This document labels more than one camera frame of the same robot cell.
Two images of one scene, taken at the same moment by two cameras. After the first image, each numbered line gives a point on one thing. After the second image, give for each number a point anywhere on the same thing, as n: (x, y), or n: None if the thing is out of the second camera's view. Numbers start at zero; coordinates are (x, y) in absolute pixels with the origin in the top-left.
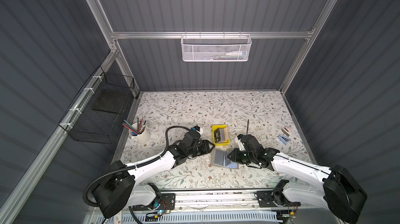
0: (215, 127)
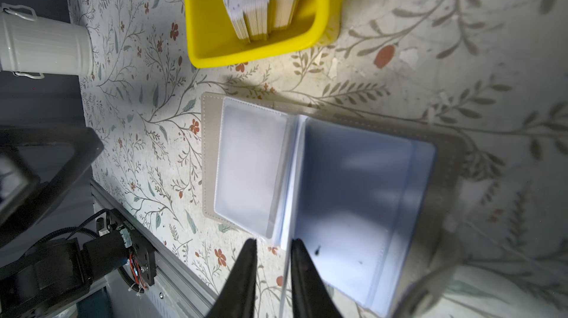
0: (213, 38)
